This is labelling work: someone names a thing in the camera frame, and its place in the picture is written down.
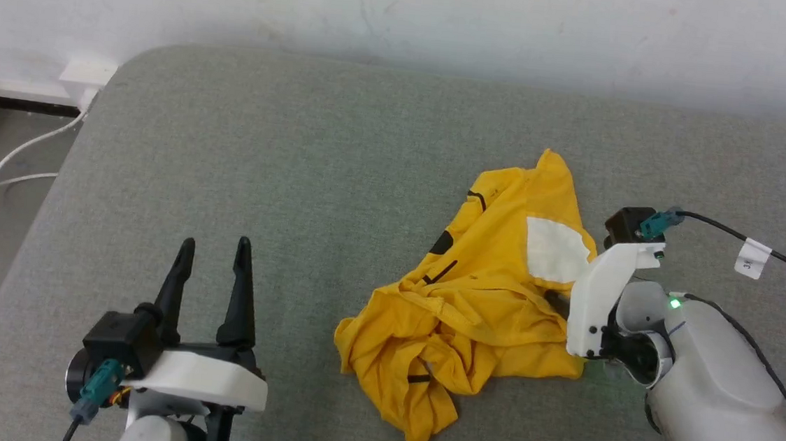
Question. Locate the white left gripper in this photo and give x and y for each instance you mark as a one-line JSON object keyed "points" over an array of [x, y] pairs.
{"points": [[205, 377]]}

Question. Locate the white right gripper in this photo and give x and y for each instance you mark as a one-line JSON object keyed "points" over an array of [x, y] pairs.
{"points": [[598, 293]]}

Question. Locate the yellow t-shirt with print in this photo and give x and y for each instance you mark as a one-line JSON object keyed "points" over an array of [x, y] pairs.
{"points": [[484, 305]]}

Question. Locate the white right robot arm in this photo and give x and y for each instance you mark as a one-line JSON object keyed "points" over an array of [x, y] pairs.
{"points": [[723, 394]]}

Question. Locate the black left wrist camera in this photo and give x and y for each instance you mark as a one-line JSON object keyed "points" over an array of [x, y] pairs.
{"points": [[121, 336]]}

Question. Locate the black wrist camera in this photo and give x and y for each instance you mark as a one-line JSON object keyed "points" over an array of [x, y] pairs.
{"points": [[624, 228], [121, 336]]}

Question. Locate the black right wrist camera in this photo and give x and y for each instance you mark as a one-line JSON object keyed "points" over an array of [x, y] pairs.
{"points": [[624, 228]]}

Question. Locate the white wall power adapter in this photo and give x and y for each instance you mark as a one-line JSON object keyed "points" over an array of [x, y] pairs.
{"points": [[85, 80]]}

